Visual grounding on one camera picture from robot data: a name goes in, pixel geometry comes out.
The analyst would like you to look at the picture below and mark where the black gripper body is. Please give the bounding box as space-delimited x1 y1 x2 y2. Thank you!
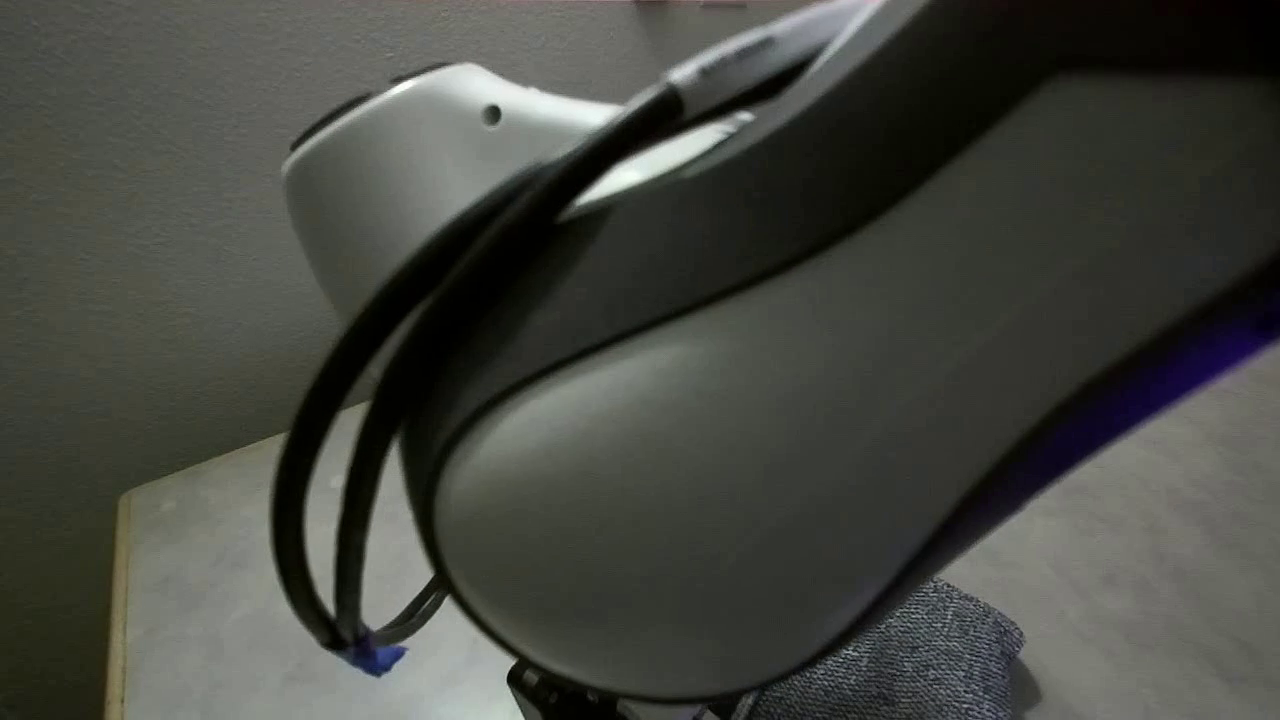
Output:
503 655 753 720

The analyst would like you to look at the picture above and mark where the dark grey striped towel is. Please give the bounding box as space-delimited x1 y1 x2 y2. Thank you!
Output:
757 574 1041 720

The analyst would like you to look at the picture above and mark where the blue tape piece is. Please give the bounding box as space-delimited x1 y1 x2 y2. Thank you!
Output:
324 635 411 679

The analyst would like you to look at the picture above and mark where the thin black looped cable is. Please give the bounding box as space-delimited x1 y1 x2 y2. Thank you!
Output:
352 574 450 655

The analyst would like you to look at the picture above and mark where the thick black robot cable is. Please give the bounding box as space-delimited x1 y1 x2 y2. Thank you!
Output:
267 23 873 653
331 110 757 655

